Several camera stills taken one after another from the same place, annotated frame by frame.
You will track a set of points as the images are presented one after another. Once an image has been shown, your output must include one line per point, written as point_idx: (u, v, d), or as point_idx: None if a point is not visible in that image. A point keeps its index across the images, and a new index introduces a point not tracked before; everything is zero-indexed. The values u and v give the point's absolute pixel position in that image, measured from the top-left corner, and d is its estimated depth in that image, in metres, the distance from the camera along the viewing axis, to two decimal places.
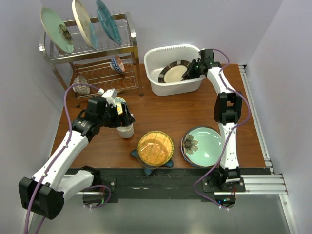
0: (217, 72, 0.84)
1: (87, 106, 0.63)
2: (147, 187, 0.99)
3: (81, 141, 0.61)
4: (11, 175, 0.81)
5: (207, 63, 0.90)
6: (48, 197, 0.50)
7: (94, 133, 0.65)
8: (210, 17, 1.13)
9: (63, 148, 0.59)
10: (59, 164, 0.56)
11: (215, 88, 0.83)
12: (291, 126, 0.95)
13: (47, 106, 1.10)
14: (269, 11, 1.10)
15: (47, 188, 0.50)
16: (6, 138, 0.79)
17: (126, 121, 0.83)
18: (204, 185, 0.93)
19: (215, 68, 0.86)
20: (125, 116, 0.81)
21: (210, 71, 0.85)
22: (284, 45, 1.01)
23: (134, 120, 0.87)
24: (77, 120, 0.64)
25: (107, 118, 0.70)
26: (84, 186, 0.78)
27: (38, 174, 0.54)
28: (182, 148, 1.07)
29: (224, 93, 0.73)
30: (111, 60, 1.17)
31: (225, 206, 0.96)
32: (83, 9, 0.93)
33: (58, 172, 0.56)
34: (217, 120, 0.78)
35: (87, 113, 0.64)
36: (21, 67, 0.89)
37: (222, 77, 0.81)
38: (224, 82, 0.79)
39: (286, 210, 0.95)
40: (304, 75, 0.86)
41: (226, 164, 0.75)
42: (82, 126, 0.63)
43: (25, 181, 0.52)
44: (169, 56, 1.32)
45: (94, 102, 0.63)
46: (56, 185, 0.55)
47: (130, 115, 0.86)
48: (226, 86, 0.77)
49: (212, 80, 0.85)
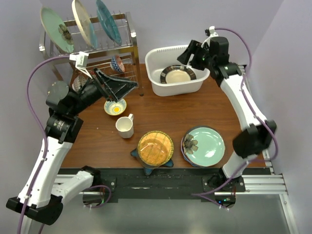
0: (237, 85, 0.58)
1: (50, 106, 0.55)
2: (147, 187, 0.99)
3: (60, 149, 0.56)
4: (10, 175, 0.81)
5: (221, 67, 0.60)
6: (38, 217, 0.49)
7: (76, 132, 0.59)
8: (211, 17, 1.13)
9: (42, 163, 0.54)
10: (42, 182, 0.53)
11: (236, 109, 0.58)
12: (292, 126, 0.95)
13: (47, 106, 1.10)
14: (269, 11, 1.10)
15: (34, 210, 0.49)
16: (7, 139, 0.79)
17: (115, 93, 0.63)
18: (204, 185, 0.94)
19: (234, 77, 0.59)
20: (108, 87, 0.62)
21: (228, 84, 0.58)
22: (284, 45, 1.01)
23: (135, 85, 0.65)
24: (51, 121, 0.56)
25: (85, 99, 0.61)
26: (85, 187, 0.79)
27: (22, 194, 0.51)
28: (182, 148, 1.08)
29: (252, 124, 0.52)
30: (111, 60, 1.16)
31: (225, 206, 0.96)
32: (83, 9, 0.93)
33: (43, 190, 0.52)
34: (239, 151, 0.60)
35: (57, 111, 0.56)
36: (20, 67, 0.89)
37: (246, 98, 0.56)
38: (252, 106, 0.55)
39: (286, 210, 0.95)
40: (304, 76, 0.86)
41: (228, 176, 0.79)
42: (59, 129, 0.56)
43: (9, 204, 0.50)
44: (170, 56, 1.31)
45: (54, 101, 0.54)
46: (46, 200, 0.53)
47: (120, 81, 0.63)
48: (255, 114, 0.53)
49: (229, 94, 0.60)
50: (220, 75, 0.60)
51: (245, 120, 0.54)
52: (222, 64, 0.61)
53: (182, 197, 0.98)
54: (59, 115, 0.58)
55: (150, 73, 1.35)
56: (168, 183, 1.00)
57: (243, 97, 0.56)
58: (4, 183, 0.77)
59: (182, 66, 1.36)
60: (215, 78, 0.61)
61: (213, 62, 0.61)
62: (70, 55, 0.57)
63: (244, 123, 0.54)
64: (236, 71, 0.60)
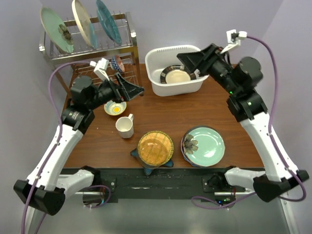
0: (263, 127, 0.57)
1: (72, 95, 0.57)
2: (147, 187, 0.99)
3: (73, 136, 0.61)
4: (10, 175, 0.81)
5: (245, 103, 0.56)
6: (45, 200, 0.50)
7: (87, 124, 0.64)
8: (211, 17, 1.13)
9: (55, 146, 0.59)
10: (52, 165, 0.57)
11: (263, 155, 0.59)
12: (292, 126, 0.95)
13: (47, 106, 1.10)
14: (269, 11, 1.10)
15: (42, 191, 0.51)
16: (6, 138, 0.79)
17: (128, 94, 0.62)
18: (204, 185, 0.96)
19: (260, 117, 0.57)
20: (122, 88, 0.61)
21: (254, 127, 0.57)
22: (284, 45, 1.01)
23: (141, 91, 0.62)
24: (68, 111, 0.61)
25: (100, 98, 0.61)
26: (84, 185, 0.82)
27: (31, 176, 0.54)
28: (182, 148, 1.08)
29: (284, 179, 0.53)
30: (111, 60, 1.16)
31: (225, 206, 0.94)
32: (83, 9, 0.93)
33: (51, 173, 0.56)
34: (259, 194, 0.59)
35: (75, 101, 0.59)
36: (20, 66, 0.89)
37: (276, 145, 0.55)
38: (282, 156, 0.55)
39: (286, 210, 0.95)
40: (305, 75, 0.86)
41: (231, 184, 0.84)
42: (74, 119, 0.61)
43: (19, 185, 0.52)
44: (170, 56, 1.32)
45: (76, 90, 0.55)
46: (52, 185, 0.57)
47: (132, 85, 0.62)
48: (287, 166, 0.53)
49: (254, 136, 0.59)
50: (241, 111, 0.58)
51: (277, 173, 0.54)
52: (245, 98, 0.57)
53: (182, 197, 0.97)
54: (75, 107, 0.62)
55: (150, 73, 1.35)
56: (167, 183, 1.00)
57: (272, 145, 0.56)
58: (3, 183, 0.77)
59: (182, 66, 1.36)
60: (235, 112, 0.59)
61: (239, 92, 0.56)
62: (91, 61, 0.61)
63: (275, 176, 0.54)
64: (260, 106, 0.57)
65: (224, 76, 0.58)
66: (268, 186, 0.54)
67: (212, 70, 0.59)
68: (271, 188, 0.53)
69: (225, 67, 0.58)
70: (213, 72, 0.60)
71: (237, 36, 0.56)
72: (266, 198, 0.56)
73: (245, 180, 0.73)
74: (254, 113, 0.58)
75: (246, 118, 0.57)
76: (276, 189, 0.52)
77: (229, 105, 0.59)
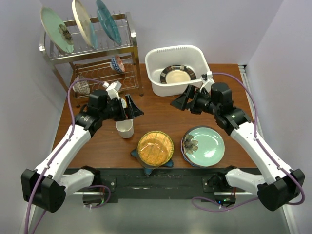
0: (249, 134, 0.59)
1: (89, 100, 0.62)
2: (147, 187, 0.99)
3: (83, 136, 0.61)
4: (11, 174, 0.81)
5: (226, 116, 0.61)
6: (50, 189, 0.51)
7: (97, 127, 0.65)
8: (212, 18, 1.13)
9: (66, 142, 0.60)
10: (62, 157, 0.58)
11: (254, 160, 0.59)
12: (294, 126, 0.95)
13: (47, 106, 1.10)
14: (270, 12, 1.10)
15: (49, 181, 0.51)
16: (6, 138, 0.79)
17: (134, 112, 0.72)
18: (205, 185, 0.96)
19: (244, 126, 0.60)
20: (129, 108, 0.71)
21: (240, 135, 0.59)
22: (285, 45, 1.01)
23: (143, 114, 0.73)
24: (80, 115, 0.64)
25: (110, 112, 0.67)
26: (84, 185, 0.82)
27: (40, 166, 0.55)
28: (182, 148, 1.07)
29: (278, 178, 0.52)
30: (111, 60, 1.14)
31: (225, 206, 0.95)
32: (83, 9, 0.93)
33: (60, 166, 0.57)
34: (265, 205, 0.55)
35: (89, 107, 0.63)
36: (20, 66, 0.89)
37: (264, 147, 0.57)
38: (273, 157, 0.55)
39: (286, 210, 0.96)
40: (306, 76, 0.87)
41: (232, 185, 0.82)
42: (85, 121, 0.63)
43: (27, 173, 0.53)
44: (170, 56, 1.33)
45: (95, 96, 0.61)
46: (58, 178, 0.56)
47: (136, 107, 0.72)
48: (278, 165, 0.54)
49: (243, 145, 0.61)
50: (228, 125, 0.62)
51: (271, 173, 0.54)
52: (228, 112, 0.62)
53: (183, 197, 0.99)
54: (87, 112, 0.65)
55: (150, 73, 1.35)
56: (168, 183, 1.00)
57: (260, 148, 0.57)
58: (4, 183, 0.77)
59: (182, 66, 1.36)
60: (223, 126, 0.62)
61: (219, 108, 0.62)
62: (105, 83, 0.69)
63: (269, 177, 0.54)
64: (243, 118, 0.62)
65: (208, 105, 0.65)
66: (267, 191, 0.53)
67: (198, 106, 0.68)
68: (268, 189, 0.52)
69: (205, 98, 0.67)
70: (200, 107, 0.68)
71: (206, 75, 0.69)
72: (272, 204, 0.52)
73: (247, 184, 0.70)
74: (239, 124, 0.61)
75: (233, 128, 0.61)
76: (274, 189, 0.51)
77: (217, 120, 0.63)
